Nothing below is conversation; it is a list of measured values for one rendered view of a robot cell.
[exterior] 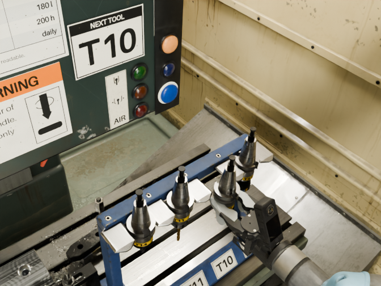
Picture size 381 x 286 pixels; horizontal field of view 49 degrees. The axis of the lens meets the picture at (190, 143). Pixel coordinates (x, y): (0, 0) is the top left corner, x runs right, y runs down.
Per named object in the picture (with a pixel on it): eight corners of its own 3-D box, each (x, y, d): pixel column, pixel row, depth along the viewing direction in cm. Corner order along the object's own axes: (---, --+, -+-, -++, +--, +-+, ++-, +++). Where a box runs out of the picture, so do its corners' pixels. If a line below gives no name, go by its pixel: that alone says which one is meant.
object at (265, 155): (276, 158, 111) (277, 155, 110) (263, 166, 108) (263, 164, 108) (258, 143, 115) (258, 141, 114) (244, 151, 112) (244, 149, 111)
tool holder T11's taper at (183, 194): (184, 189, 99) (185, 169, 94) (193, 202, 96) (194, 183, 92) (167, 195, 97) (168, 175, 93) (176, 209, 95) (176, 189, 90)
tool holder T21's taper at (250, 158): (244, 150, 110) (248, 131, 105) (258, 158, 108) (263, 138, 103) (235, 159, 107) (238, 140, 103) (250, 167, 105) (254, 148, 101)
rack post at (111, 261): (134, 299, 112) (129, 235, 92) (117, 311, 110) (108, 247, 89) (114, 272, 118) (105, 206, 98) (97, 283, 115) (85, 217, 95)
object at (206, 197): (215, 196, 100) (216, 194, 99) (198, 207, 97) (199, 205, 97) (197, 179, 104) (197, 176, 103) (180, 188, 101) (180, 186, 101)
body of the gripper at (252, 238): (229, 240, 101) (265, 276, 95) (234, 218, 95) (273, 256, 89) (251, 224, 105) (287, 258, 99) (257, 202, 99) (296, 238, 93)
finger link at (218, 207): (200, 217, 103) (232, 237, 100) (203, 201, 99) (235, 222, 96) (208, 209, 105) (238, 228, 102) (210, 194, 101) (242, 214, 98)
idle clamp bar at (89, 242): (147, 222, 131) (147, 209, 126) (76, 273, 117) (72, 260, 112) (137, 212, 133) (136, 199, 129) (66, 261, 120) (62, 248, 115)
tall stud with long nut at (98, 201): (109, 226, 129) (105, 199, 120) (101, 230, 128) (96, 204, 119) (104, 220, 131) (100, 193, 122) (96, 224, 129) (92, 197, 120)
